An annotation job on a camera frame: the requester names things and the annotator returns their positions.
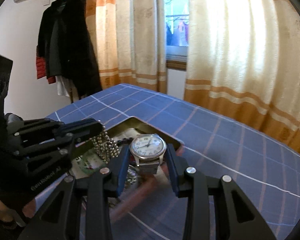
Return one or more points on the right cream orange curtain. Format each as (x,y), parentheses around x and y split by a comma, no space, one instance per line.
(244,62)

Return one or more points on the open metal tin box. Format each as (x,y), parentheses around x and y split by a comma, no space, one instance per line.
(148,184)

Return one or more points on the silver wristwatch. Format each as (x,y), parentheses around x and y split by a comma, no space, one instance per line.
(148,151)

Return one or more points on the white garment on rack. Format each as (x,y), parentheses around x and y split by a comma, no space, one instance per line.
(64,86)

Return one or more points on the cream orange curtain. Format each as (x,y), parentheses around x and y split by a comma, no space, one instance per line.
(129,41)
(244,62)

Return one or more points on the left cream orange curtain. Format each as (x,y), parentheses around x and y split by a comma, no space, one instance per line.
(129,41)

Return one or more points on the person's left hand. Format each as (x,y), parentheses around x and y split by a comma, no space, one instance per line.
(9,215)

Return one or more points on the brown wooden bead mala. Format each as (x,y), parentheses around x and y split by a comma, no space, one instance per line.
(132,178)

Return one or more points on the blue plaid bed sheet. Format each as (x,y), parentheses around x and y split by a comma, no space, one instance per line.
(266,170)

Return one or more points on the window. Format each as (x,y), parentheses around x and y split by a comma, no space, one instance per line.
(177,19)

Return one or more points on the newspaper lining in tin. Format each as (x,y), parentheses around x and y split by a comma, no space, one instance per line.
(100,151)

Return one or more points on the black coat on rack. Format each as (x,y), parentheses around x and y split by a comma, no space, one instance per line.
(64,42)

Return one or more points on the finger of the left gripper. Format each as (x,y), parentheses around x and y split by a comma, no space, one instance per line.
(77,149)
(86,128)

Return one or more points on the green jade bangle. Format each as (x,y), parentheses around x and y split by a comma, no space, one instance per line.
(90,162)

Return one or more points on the red puffer jacket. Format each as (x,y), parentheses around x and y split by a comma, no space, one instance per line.
(41,70)

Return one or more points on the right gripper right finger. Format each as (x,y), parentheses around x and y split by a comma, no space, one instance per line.
(236,217)

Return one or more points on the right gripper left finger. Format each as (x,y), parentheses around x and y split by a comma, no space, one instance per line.
(60,215)

